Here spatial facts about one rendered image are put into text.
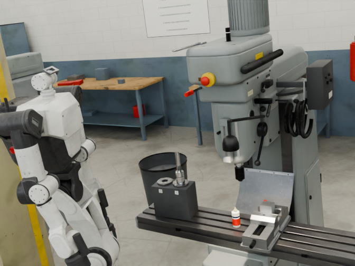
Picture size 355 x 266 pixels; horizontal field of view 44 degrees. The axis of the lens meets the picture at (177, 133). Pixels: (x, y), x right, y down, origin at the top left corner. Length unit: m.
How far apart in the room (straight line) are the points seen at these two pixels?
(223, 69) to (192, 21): 5.17
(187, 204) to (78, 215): 0.67
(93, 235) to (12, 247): 1.46
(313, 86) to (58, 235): 1.32
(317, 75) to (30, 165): 1.33
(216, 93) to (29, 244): 2.07
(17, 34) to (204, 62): 7.49
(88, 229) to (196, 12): 5.29
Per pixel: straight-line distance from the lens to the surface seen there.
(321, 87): 2.17
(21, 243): 3.49
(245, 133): 2.05
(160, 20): 7.30
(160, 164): 4.48
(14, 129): 1.74
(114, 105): 8.24
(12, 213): 3.38
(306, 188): 2.64
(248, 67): 1.85
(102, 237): 2.07
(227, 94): 1.98
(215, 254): 2.35
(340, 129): 6.50
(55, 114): 1.82
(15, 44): 9.14
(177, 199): 2.42
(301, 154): 2.54
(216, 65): 1.86
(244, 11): 2.19
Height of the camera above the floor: 2.11
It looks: 17 degrees down
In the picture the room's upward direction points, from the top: 7 degrees counter-clockwise
